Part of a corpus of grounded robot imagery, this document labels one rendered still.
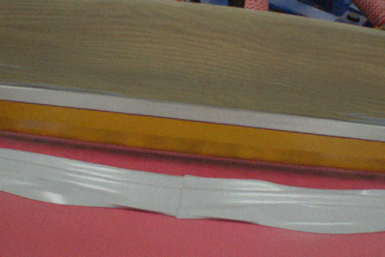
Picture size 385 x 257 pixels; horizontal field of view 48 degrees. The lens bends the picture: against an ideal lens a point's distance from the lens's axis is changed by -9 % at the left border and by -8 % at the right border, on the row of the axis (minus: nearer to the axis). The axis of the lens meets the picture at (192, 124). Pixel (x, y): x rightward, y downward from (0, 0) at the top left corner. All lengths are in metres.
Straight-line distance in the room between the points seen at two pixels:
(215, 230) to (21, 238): 0.08
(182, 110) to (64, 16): 0.10
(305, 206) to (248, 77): 0.11
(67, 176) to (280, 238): 0.11
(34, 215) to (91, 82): 0.13
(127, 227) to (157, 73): 0.13
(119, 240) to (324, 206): 0.10
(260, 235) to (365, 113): 0.15
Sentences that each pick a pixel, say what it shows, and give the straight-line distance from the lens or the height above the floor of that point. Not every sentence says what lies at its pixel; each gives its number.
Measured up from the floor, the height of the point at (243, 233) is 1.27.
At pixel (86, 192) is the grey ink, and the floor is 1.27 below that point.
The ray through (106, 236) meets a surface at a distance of 0.18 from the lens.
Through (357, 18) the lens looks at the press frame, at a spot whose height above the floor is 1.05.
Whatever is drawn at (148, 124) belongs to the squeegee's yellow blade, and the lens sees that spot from 0.31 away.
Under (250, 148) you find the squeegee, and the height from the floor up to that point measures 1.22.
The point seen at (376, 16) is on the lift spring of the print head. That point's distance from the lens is 0.87.
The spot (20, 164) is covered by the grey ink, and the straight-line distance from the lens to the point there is 0.25.
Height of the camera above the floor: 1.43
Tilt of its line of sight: 40 degrees down
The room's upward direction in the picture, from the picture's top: 5 degrees clockwise
